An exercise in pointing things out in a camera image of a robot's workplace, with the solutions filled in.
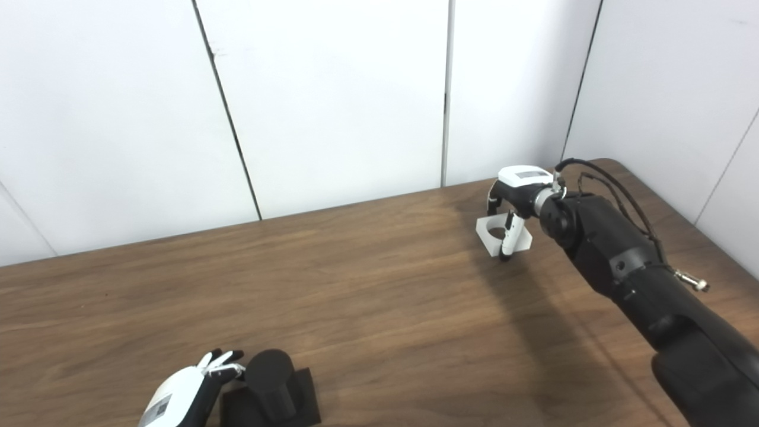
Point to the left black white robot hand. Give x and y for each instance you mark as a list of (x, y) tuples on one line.
[(178, 391)]

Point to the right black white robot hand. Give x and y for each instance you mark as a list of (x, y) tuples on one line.
[(522, 184)]

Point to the black peg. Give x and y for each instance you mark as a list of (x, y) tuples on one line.
[(270, 379)]

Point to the white square piece with hole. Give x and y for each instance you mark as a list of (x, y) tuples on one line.
[(487, 237)]

